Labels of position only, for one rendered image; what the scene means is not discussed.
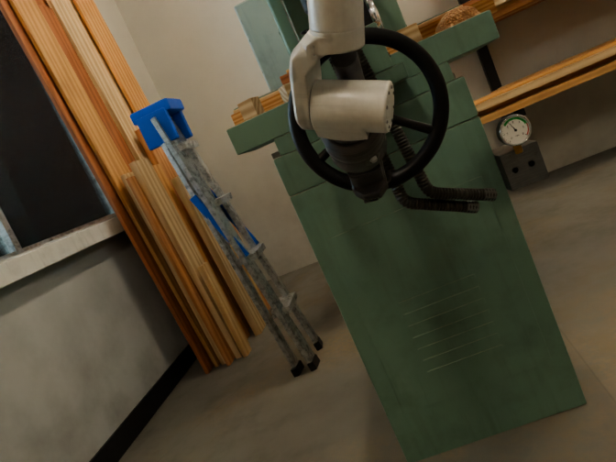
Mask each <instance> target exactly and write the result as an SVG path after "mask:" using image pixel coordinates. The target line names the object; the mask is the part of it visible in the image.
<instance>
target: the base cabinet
mask: <svg viewBox="0 0 616 462"><path fill-rule="evenodd" d="M423 171H425V174H426V175H427V176H426V177H427V178H428V181H430V183H431V184H432V185H433V186H435V187H438V188H439V187H440V188H442V187H444V188H445V187H446V188H448V187H449V188H459V189H460V188H471V189H473V188H474V189H476V188H477V189H478V188H480V189H483V188H494V189H496V191H497V199H496V200H495V201H493V202H488V201H481V200H479V201H478V200H477V201H478V203H479V211H478V212H477V213H476V214H467V213H464V212H462V213H461V212H451V211H450V212H448V211H447V212H446V211H433V210H432V211H430V210H429V211H427V210H417V209H416V210H414V209H410V208H409V209H407V208H406V207H403V206H402V204H400V203H399V202H398V201H397V198H396V197H395V194H393V191H392V188H390V189H388V190H387V191H386V192H385V193H384V194H383V196H382V197H381V198H379V199H378V200H377V201H375V202H371V203H364V200H362V199H360V198H358V197H356V195H355V194H354V193H353V191H350V190H346V189H343V188H340V187H337V186H335V185H334V184H332V183H330V182H328V181H326V182H323V183H321V184H319V185H316V186H314V187H313V188H310V189H308V190H306V191H303V192H300V193H297V194H295V195H293V196H291V202H292V205H293V207H294V209H295V211H296V214H297V215H298V217H299V219H300V222H301V224H302V227H303V230H304V232H305V234H306V235H307V238H308V240H309V242H310V244H311V247H312V249H313V252H314V254H315V256H316V258H317V260H318V262H319V265H320V267H321V269H322V271H323V274H324V276H325V278H326V281H327V283H328V285H329V287H330V290H331V292H332V294H333V295H334V298H335V301H336V303H337V306H338V308H339V310H340V312H341V314H342V316H343V318H344V320H345V323H346V326H347V328H348V331H349V333H350V334H351V336H352V339H353V341H354V343H355V345H356V347H357V351H358V353H359V355H360V357H361V359H362V361H363V363H364V366H365V368H366V370H367V372H368V375H369V377H370V379H371V382H372V384H373V386H374V388H375V391H376V393H377V394H378V396H379V400H380V402H381V404H382V407H383V409H384V411H385V413H386V415H387V417H388V419H389V421H390V425H391V427H392V429H393V431H394V433H395V435H396V437H397V439H398V442H399V444H400V446H401V450H402V452H403V454H404V455H405V458H406V460H407V462H416V461H419V460H422V459H425V458H428V457H432V456H435V455H438V454H441V453H444V452H446V451H449V450H451V449H454V448H457V447H460V446H464V445H467V444H470V443H473V442H476V441H478V440H481V439H484V438H486V437H489V436H492V435H496V434H499V433H502V432H505V431H508V430H511V429H513V428H516V427H519V426H522V425H524V424H528V423H531V422H534V421H537V420H540V419H543V418H545V417H548V416H551V415H554V414H557V413H561V412H563V411H566V410H569V409H572V408H575V407H578V406H580V405H583V404H586V403H587V401H586V399H585V396H584V393H583V391H582V389H581V386H580V384H579V381H578V377H577V374H576V371H575V370H574V367H573V364H572V362H571V359H570V356H569V354H568V352H567V348H566V345H565V342H564V340H563V337H562V335H561V333H560V330H559V328H558V325H557V322H556V319H555V316H554V314H553V311H552V308H551V306H550V303H549V301H548V299H547V296H546V293H545V289H544V286H543V284H542V282H541V279H540V277H539V274H538V271H537V269H536V266H535V264H534V260H533V257H532V255H531V252H530V249H529V248H528V245H527V242H526V240H525V237H524V234H523V231H522V228H521V226H520V223H519V220H518V218H517V215H516V213H515V211H514V208H513V205H512V201H511V199H510V196H509V194H508V192H507V189H506V186H505V184H504V181H503V178H502V177H501V172H500V170H499V167H498V164H497V162H496V160H495V157H494V155H493V152H492V149H491V147H490V143H489V141H488V138H487V135H486V133H485V130H484V127H483V125H482V123H481V120H480V118H479V116H476V117H474V118H472V119H469V120H468V121H466V122H463V123H461V124H459V125H456V126H453V127H450V128H448V129H447V130H446V132H445V136H444V139H443V141H442V144H441V146H440V148H439V149H438V150H437V152H436V153H435V155H434V157H433V158H432V159H431V161H430V162H429V163H428V164H427V165H426V166H425V167H424V168H423Z"/></svg>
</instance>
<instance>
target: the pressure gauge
mask: <svg viewBox="0 0 616 462"><path fill-rule="evenodd" d="M510 124H511V125H510ZM513 127H514V128H515V129H517V131H514V129H513ZM496 134H497V137H498V139H499V141H500V142H501V143H503V144H505V145H509V146H513V149H514V151H515V154H519V153H522V152H523V148H522V144H523V143H525V142H526V141H527V140H528V139H529V137H530V136H531V134H532V125H531V122H530V121H529V119H528V118H527V117H526V116H524V115H518V114H515V115H507V116H505V117H503V118H502V120H501V121H500V122H499V123H498V125H497V128H496Z"/></svg>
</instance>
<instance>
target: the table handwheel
mask: <svg viewBox="0 0 616 462"><path fill-rule="evenodd" d="M365 44H375V45H381V46H386V47H389V48H392V49H395V50H397V51H399V52H401V53H402V54H404V55H405V56H407V57H408V58H409V59H411V60H412V61H413V62H414V63H415V64H416V65H417V66H418V68H419V69H420V70H421V71H422V73H423V75H424V77H425V79H426V81H427V82H428V84H429V87H430V90H431V94H432V98H433V108H434V110H433V120H432V124H431V125H429V124H426V123H422V122H418V121H415V120H411V119H408V118H405V117H401V116H398V115H393V118H392V124H393V125H397V126H401V127H408V128H410V129H414V130H417V131H420V132H424V133H426V134H428V136H427V139H426V140H425V142H424V143H423V146H422V147H421V149H420V150H419V151H418V152H417V154H416V155H415V156H414V157H413V158H412V159H411V160H410V161H408V162H407V163H406V164H405V165H403V166H402V167H400V168H398V169H397V170H395V171H392V172H391V181H390V182H389V183H388V186H389V187H388V189H390V188H393V187H396V186H398V185H401V184H403V183H405V182H407V181H408V180H410V179H411V178H412V177H414V176H415V175H417V174H418V173H419V172H420V171H421V170H423V169H424V167H425V166H426V165H427V164H428V163H429V162H430V161H431V159H432V158H433V157H434V155H435V153H436V152H437V151H438V149H439V148H440V146H441V144H442V141H443V139H444V136H445V133H446V128H447V124H448V118H449V98H448V91H447V88H446V82H445V79H444V76H443V74H442V73H441V71H440V69H439V67H438V65H437V64H436V62H435V60H434V59H433V58H432V56H431V55H430V54H429V53H428V52H427V51H426V50H425V49H424V48H423V47H422V46H421V45H420V44H418V43H417V42H416V41H414V40H413V39H411V38H409V37H407V36H405V35H403V34H402V33H399V32H396V31H393V30H390V29H386V28H381V27H365ZM329 58H331V55H325V56H323V57H322V58H321V59H320V63H321V65H322V64H323V63H324V62H325V61H327V60H328V59H329ZM288 122H289V128H290V132H291V138H292V140H293V143H294V145H295V147H296V148H297V150H298V152H299V154H300V156H301V157H302V159H303V160H304V162H305V163H306V164H307V165H308V166H309V167H310V169H311V170H312V171H314V172H315V173H316V174H317V175H318V176H320V177H321V178H322V179H324V180H326V181H327V182H330V183H332V184H333V185H335V186H337V187H340V188H343V189H346V190H349V191H353V190H352V184H351V180H350V178H349V176H348V175H347V174H346V173H344V172H342V171H339V170H336V169H335V168H333V167H331V166H330V165H329V164H327V163H326V162H325V161H326V160H327V159H328V158H329V156H330V155H329V154H328V153H327V151H326V148H325V149H324V150H323V151H322V152H321V153H319V154H317V153H316V151H315V150H314V148H313V146H312V145H311V143H310V141H309V138H308V137H307V134H306V131H305V129H302V128H300V126H299V125H298V124H297V122H296V120H295V116H294V110H293V102H292V88H291V91H290V95H289V102H288ZM388 189H387V190H388Z"/></svg>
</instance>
